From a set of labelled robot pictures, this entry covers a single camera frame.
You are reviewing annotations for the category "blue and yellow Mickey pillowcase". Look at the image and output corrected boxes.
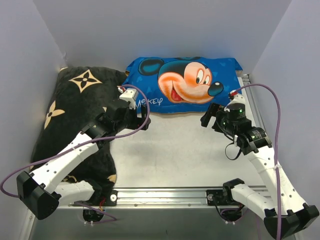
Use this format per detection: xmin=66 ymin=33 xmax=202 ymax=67
xmin=124 ymin=56 xmax=243 ymax=114

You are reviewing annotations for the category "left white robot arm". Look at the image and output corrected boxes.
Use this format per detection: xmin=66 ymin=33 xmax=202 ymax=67
xmin=16 ymin=99 xmax=151 ymax=220

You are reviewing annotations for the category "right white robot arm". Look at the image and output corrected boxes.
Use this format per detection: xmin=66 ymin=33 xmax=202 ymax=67
xmin=200 ymin=103 xmax=320 ymax=240

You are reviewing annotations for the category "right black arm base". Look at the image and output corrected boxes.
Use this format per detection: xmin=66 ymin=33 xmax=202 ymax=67
xmin=205 ymin=189 xmax=246 ymax=225

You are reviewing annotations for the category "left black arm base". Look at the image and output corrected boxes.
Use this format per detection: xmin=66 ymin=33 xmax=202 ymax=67
xmin=82 ymin=190 xmax=118 ymax=226

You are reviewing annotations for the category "black floral pattern pillow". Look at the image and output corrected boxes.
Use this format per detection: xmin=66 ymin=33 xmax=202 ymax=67
xmin=30 ymin=66 xmax=127 ymax=197

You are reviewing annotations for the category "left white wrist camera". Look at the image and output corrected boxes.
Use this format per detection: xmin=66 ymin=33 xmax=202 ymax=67
xmin=118 ymin=86 xmax=139 ymax=109

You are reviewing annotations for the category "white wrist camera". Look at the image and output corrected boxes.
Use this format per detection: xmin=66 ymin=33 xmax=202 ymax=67
xmin=224 ymin=90 xmax=246 ymax=112
xmin=118 ymin=86 xmax=139 ymax=109

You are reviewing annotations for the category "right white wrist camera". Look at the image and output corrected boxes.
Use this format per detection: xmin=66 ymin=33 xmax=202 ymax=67
xmin=224 ymin=90 xmax=246 ymax=112

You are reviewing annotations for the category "aluminium right side rail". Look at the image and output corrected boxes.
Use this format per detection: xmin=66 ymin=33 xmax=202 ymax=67
xmin=242 ymin=86 xmax=266 ymax=130

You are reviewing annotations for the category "aluminium rail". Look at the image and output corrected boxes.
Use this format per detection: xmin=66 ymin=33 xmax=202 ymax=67
xmin=67 ymin=185 xmax=273 ymax=209
xmin=242 ymin=86 xmax=266 ymax=130

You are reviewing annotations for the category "aluminium front rail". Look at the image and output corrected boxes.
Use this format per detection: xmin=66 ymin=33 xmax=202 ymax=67
xmin=67 ymin=185 xmax=273 ymax=209

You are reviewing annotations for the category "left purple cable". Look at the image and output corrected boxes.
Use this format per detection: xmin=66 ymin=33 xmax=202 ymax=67
xmin=0 ymin=84 xmax=151 ymax=223

